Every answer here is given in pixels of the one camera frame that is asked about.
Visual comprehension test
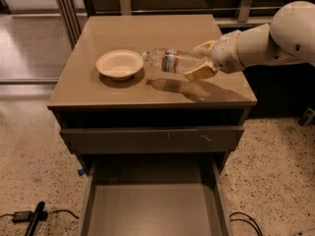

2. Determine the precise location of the dark object on floor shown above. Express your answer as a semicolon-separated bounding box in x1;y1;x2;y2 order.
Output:
298;108;315;127

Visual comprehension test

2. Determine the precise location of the blue tape piece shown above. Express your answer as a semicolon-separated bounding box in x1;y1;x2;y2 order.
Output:
78;169;86;176

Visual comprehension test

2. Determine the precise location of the black handheld device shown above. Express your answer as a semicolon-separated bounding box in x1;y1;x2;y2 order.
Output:
24;202;48;236

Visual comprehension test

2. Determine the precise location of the black power adapter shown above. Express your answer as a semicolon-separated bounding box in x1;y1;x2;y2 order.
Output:
12;211;32;223

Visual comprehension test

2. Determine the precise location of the grey top drawer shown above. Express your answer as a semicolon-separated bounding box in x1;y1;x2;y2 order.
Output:
60;126;244;154

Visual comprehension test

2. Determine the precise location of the black floor cable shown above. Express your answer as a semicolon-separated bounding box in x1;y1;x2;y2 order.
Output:
228;211;264;236

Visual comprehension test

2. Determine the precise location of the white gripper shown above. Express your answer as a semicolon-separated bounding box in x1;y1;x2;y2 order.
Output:
184;30;245;81

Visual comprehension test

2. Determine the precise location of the clear plastic water bottle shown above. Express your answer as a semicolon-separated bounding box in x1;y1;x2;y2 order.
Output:
143;48;206;74

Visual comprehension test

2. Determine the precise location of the white paper bowl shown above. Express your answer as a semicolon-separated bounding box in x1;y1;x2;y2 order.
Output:
96;50;144;81

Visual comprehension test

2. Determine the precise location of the open grey middle drawer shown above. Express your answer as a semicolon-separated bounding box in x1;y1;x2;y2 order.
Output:
77;156;232;236

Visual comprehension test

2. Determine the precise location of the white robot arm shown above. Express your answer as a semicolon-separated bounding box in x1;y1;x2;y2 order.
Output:
184;1;315;81

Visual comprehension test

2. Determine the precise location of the grey drawer cabinet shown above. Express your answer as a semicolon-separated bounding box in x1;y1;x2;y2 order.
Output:
46;14;258;236

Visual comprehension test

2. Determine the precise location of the metal shelf rack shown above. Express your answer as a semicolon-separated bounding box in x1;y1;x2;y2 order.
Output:
56;0;314;46

